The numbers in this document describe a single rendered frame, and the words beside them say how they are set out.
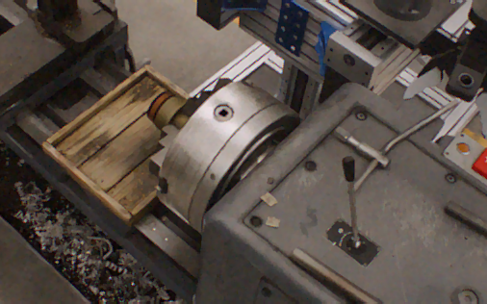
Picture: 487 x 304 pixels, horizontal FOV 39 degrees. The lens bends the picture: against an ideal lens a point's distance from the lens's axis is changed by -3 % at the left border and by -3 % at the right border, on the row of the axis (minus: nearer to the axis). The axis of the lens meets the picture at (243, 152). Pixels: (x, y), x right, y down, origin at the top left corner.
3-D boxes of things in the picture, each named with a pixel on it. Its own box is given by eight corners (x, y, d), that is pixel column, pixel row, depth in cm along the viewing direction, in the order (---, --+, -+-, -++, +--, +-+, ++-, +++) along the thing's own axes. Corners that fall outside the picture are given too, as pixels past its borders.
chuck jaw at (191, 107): (231, 137, 148) (258, 89, 144) (219, 139, 144) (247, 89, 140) (192, 108, 152) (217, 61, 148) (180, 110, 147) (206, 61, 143)
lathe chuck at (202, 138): (283, 155, 165) (294, 74, 138) (192, 249, 153) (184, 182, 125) (254, 134, 168) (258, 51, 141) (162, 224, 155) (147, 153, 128)
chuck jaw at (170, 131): (211, 149, 143) (170, 180, 136) (207, 165, 147) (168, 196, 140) (171, 119, 147) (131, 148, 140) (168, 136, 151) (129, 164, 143)
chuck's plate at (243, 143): (294, 164, 164) (308, 84, 137) (204, 259, 151) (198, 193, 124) (283, 155, 165) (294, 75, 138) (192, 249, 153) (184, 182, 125)
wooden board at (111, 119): (232, 137, 176) (234, 127, 173) (129, 228, 159) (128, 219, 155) (147, 73, 186) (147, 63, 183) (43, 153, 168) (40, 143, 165)
